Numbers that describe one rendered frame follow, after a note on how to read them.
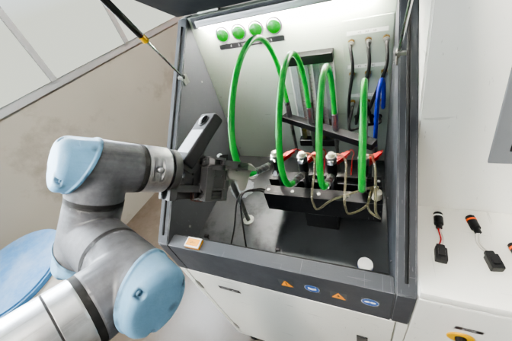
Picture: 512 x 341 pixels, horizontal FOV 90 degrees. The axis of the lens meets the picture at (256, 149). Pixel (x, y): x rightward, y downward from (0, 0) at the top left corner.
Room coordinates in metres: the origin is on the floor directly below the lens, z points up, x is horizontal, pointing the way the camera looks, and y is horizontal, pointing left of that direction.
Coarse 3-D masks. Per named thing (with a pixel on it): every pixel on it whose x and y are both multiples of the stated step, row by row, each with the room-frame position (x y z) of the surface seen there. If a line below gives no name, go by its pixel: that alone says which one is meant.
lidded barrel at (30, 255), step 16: (16, 240) 1.14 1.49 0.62; (32, 240) 1.10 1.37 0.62; (48, 240) 1.06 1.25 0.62; (0, 256) 1.05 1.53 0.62; (16, 256) 1.01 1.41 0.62; (32, 256) 0.98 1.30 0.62; (48, 256) 0.94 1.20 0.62; (0, 272) 0.93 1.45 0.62; (16, 272) 0.90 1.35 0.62; (32, 272) 0.86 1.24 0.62; (48, 272) 0.84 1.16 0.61; (0, 288) 0.83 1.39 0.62; (16, 288) 0.80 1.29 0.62; (32, 288) 0.77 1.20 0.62; (48, 288) 0.80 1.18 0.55; (0, 304) 0.74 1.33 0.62; (16, 304) 0.72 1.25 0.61
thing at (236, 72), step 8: (248, 40) 0.60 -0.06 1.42; (256, 40) 0.63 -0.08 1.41; (264, 40) 0.67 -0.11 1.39; (248, 48) 0.58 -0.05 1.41; (272, 48) 0.70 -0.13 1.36; (240, 56) 0.55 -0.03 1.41; (272, 56) 0.72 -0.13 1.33; (240, 64) 0.53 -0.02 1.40; (232, 80) 0.51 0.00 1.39; (232, 88) 0.49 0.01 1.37; (232, 96) 0.48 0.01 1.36; (232, 104) 0.47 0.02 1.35; (288, 104) 0.74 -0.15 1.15; (232, 112) 0.46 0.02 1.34; (232, 120) 0.45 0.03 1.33; (232, 128) 0.44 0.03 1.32; (232, 136) 0.44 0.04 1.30; (232, 144) 0.43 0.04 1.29; (232, 152) 0.43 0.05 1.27
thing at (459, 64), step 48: (432, 0) 0.46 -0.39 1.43; (480, 0) 0.42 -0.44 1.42; (432, 48) 0.44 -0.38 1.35; (480, 48) 0.40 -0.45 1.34; (432, 96) 0.41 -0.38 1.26; (480, 96) 0.37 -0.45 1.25; (432, 144) 0.39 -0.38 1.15; (480, 144) 0.34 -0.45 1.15; (432, 192) 0.35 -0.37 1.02; (480, 192) 0.31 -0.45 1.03; (432, 336) 0.15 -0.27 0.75; (480, 336) 0.11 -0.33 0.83
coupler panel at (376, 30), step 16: (384, 16) 0.67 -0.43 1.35; (352, 32) 0.71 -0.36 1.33; (368, 32) 0.69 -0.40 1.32; (384, 32) 0.67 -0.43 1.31; (352, 48) 0.71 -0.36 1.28; (384, 48) 0.67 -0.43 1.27; (384, 64) 0.67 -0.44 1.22; (352, 96) 0.71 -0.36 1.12; (368, 96) 0.69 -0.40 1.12; (384, 112) 0.67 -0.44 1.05
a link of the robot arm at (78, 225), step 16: (64, 208) 0.27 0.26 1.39; (80, 208) 0.26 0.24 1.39; (96, 208) 0.26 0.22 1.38; (112, 208) 0.27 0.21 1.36; (64, 224) 0.25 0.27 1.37; (80, 224) 0.25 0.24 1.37; (96, 224) 0.24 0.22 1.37; (112, 224) 0.24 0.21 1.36; (64, 240) 0.24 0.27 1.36; (80, 240) 0.22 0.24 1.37; (64, 256) 0.23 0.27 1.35; (80, 256) 0.20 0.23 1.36; (64, 272) 0.22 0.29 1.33
